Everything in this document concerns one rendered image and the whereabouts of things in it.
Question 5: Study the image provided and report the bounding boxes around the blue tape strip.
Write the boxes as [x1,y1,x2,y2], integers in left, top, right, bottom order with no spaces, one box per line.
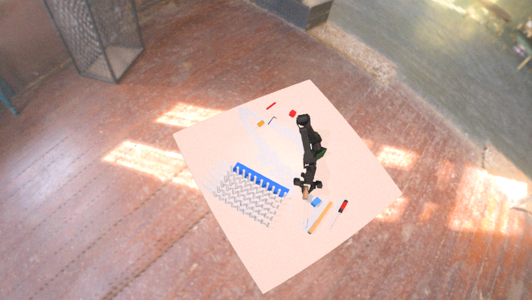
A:
[233,162,289,198]

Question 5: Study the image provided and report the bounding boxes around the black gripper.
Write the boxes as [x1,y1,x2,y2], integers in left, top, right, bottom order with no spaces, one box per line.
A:
[293,178,322,194]

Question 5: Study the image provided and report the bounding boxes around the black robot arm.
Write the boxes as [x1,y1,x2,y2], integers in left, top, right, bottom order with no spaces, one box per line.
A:
[296,114,323,181]

